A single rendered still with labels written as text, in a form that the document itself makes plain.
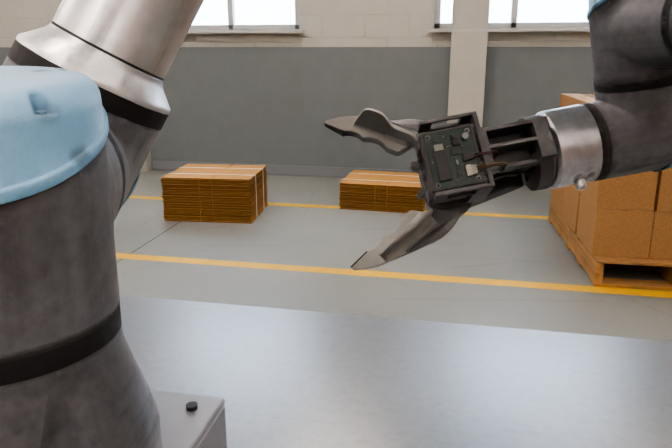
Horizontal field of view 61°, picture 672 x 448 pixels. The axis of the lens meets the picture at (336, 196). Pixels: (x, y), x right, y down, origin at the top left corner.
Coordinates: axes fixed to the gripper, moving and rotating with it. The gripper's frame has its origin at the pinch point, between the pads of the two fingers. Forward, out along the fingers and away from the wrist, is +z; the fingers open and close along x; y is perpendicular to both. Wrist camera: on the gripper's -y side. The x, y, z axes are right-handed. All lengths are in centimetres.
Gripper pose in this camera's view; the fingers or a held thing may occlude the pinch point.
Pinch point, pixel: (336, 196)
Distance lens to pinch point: 57.6
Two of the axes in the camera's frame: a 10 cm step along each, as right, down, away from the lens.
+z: -9.8, 1.9, 0.2
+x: 1.8, 9.5, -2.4
